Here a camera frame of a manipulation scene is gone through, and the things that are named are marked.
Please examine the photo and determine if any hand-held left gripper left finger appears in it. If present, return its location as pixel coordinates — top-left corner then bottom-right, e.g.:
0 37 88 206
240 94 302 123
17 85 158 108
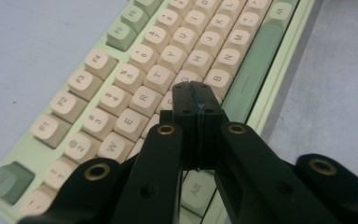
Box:
109 81 200 224

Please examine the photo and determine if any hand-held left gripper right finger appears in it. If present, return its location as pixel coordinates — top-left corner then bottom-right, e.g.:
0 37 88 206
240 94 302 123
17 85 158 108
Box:
192 81 340 224

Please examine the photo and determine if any green and cream mechanical keyboard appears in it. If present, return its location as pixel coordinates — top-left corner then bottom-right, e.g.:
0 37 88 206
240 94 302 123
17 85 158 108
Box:
0 0 317 224

